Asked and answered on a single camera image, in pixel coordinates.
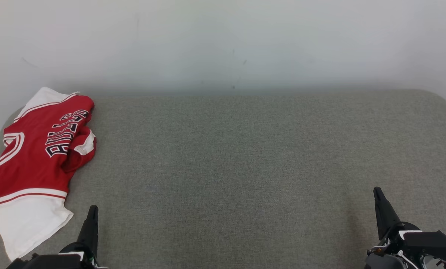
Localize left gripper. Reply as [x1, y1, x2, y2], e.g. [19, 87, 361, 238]
[60, 205, 107, 269]

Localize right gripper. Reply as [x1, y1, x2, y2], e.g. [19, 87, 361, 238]
[368, 187, 432, 269]

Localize red Bulls jersey white sleeves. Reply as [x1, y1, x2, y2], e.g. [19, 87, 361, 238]
[0, 87, 97, 261]

